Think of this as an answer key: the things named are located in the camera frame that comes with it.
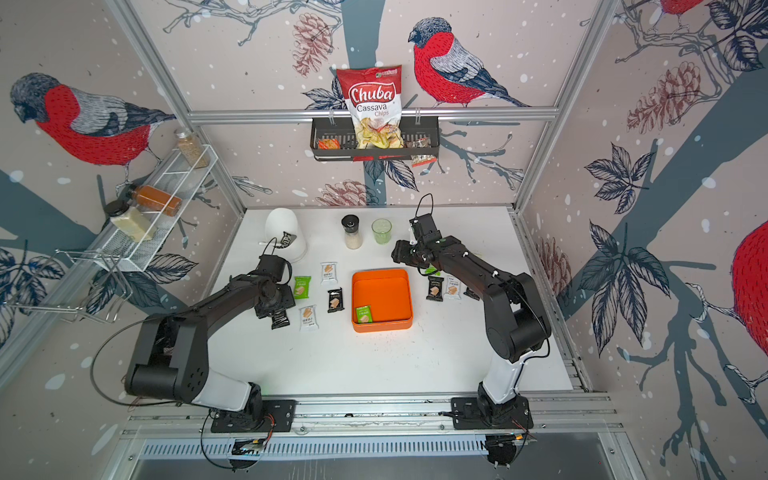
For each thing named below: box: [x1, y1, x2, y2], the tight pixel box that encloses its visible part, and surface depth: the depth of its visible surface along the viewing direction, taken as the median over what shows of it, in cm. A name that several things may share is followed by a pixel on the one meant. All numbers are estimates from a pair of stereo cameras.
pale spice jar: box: [104, 199, 157, 242], surface depth 68 cm
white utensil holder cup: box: [265, 207, 307, 262], surface depth 100 cm
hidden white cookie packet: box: [298, 304, 319, 332], surface depth 92 cm
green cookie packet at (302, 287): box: [294, 276, 312, 299], surface depth 99 cm
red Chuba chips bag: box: [336, 65, 405, 149], surface depth 85 cm
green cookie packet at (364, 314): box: [356, 305, 373, 323], surface depth 92 cm
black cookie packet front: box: [271, 308, 291, 330], surface depth 92 cm
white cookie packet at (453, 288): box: [444, 276, 462, 300], surface depth 97 cm
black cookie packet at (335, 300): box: [327, 287, 345, 313], surface depth 95 cm
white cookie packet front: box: [320, 261, 338, 285], surface depth 102 cm
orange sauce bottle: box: [127, 185, 183, 217], surface depth 74 cm
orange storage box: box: [351, 268, 414, 333], surface depth 94 cm
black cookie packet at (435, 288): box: [426, 276, 444, 302], surface depth 97 cm
